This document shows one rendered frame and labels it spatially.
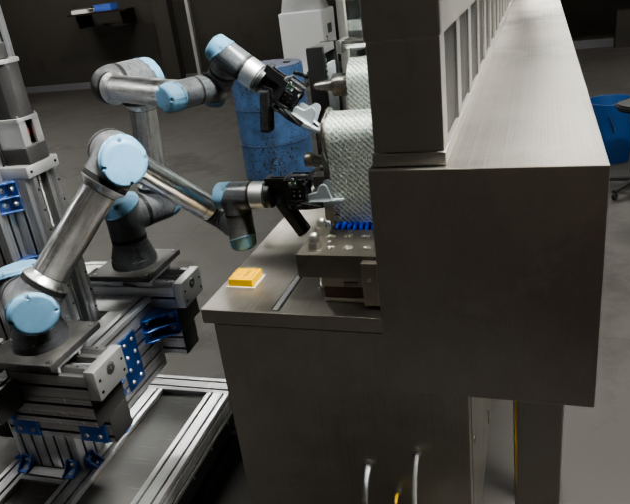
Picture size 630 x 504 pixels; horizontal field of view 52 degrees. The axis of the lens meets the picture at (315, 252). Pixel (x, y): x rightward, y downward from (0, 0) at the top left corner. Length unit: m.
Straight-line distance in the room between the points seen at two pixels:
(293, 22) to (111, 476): 9.12
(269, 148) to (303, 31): 5.39
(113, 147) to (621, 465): 1.91
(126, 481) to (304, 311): 1.00
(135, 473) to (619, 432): 1.70
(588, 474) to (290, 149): 3.84
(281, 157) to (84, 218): 4.00
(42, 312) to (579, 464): 1.79
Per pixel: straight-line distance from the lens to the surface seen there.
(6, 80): 1.94
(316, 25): 10.65
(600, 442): 2.60
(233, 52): 1.75
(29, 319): 1.68
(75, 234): 1.65
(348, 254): 1.53
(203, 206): 1.86
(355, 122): 1.63
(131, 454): 2.41
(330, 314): 1.55
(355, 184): 1.66
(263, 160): 5.57
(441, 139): 0.73
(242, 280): 1.73
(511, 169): 0.72
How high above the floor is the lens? 1.66
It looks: 24 degrees down
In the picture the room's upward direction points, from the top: 7 degrees counter-clockwise
